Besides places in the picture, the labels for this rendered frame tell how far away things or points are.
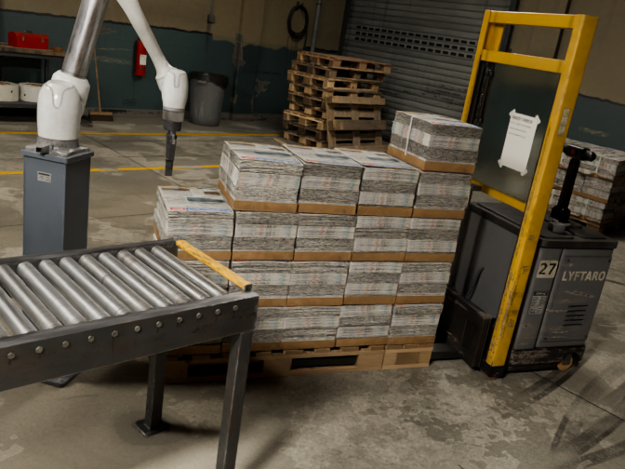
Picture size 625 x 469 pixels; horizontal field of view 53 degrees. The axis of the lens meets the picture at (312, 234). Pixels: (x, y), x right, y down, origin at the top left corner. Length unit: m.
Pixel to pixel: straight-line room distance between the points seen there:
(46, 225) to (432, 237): 1.76
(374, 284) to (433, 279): 0.34
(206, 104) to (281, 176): 7.09
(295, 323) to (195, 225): 0.71
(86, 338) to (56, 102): 1.19
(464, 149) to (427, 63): 7.50
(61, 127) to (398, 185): 1.48
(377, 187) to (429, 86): 7.67
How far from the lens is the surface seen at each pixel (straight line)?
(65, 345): 1.73
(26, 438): 2.73
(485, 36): 3.76
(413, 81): 10.74
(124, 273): 2.10
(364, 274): 3.07
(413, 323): 3.34
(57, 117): 2.68
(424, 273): 3.23
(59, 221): 2.74
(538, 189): 3.21
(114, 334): 1.78
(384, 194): 2.97
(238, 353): 2.06
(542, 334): 3.68
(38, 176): 2.74
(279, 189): 2.76
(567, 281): 3.61
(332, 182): 2.84
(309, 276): 2.95
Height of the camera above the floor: 1.61
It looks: 18 degrees down
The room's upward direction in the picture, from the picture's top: 9 degrees clockwise
